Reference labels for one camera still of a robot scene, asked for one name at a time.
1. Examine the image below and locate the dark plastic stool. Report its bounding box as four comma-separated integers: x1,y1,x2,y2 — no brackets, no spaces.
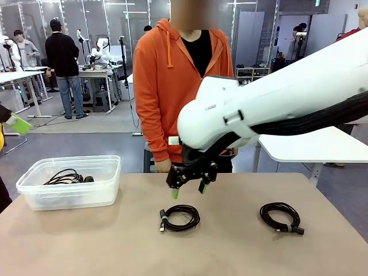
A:
92,91,111,113

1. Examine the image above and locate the person in orange hoodie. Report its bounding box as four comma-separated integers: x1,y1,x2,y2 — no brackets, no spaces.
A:
132,0,239,174

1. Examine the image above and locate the black braided usb cable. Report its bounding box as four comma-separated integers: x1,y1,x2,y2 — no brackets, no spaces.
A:
159,204,201,233

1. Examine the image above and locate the white shoe rack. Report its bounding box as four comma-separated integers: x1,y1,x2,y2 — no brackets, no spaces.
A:
235,66,271,86

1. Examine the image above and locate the white tripod stand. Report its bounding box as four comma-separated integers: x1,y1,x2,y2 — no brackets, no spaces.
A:
75,28,90,67

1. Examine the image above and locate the black camera tripod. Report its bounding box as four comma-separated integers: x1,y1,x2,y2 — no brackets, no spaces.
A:
118,35,129,87

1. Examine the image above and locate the white desk with robots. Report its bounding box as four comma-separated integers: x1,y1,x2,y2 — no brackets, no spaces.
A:
78,67,117,114

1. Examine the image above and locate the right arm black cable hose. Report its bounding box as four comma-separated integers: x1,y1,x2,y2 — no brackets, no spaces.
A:
252,87,368,136

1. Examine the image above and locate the white desk with metal legs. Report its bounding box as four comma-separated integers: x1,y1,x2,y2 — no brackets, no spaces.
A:
256,123,368,188

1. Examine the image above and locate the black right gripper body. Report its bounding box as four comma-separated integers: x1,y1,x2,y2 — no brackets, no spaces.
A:
181,143,231,171

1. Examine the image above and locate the white panel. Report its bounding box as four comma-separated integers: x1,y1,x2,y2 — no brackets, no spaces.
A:
110,45,127,67

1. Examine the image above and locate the beige mannequin head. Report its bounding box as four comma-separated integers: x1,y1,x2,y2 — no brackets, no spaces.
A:
357,6,368,29

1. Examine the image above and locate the dark rounded object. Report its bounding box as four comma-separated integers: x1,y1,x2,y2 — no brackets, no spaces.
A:
0,175,13,214

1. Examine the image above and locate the person's right hand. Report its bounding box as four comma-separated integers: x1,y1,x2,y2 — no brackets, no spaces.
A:
155,159,173,174

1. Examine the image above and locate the person's right forearm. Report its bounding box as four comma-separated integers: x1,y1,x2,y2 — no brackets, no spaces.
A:
135,114,171,163

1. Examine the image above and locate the long white desk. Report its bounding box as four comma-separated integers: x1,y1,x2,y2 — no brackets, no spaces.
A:
0,70,54,120

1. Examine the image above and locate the masked person in dark clothes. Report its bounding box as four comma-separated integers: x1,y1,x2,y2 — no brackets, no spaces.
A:
287,22,308,62

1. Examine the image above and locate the red cape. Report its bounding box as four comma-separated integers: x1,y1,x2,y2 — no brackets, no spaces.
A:
334,27,363,44

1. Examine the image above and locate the man in grey jacket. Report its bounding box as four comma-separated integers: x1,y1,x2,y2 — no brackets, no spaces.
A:
12,29,44,100

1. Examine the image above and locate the black cable with grey tie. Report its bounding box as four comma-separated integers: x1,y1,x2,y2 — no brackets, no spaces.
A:
259,202,306,236

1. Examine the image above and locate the metal chair frame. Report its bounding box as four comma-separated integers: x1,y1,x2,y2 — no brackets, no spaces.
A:
2,133,28,155

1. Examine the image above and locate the clear plastic storage container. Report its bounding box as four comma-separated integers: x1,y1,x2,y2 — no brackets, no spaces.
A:
16,155,122,212

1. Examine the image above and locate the black equipment case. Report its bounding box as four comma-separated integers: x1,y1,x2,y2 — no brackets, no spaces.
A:
271,56,294,73

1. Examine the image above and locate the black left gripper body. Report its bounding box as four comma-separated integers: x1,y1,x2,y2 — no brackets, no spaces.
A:
0,104,13,125

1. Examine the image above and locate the black power cable with plug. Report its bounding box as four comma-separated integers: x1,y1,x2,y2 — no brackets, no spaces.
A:
43,168,96,186

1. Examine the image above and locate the man in black with cap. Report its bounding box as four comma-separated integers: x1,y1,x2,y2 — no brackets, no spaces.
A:
44,18,90,120

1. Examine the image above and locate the grey-green plastic stool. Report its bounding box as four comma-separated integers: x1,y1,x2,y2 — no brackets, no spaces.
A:
143,141,157,174

